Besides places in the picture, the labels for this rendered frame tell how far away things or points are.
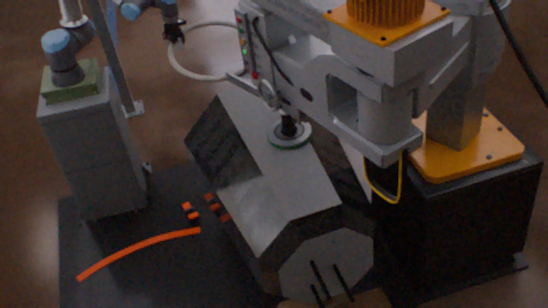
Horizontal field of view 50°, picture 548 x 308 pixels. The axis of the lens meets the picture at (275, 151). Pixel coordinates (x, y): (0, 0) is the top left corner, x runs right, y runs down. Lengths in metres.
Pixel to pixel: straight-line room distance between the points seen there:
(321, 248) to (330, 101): 0.65
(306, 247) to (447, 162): 0.78
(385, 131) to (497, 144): 0.95
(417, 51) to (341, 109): 0.53
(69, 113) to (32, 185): 1.12
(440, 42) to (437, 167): 0.97
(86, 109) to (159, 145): 1.07
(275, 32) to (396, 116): 0.66
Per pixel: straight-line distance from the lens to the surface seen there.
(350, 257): 2.63
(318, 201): 2.51
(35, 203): 4.30
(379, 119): 2.04
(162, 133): 4.49
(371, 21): 1.83
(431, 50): 1.89
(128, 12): 3.07
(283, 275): 2.55
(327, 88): 2.19
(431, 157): 2.81
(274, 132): 2.84
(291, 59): 2.34
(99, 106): 3.42
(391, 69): 1.79
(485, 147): 2.89
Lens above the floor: 2.63
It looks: 40 degrees down
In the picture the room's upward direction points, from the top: 9 degrees counter-clockwise
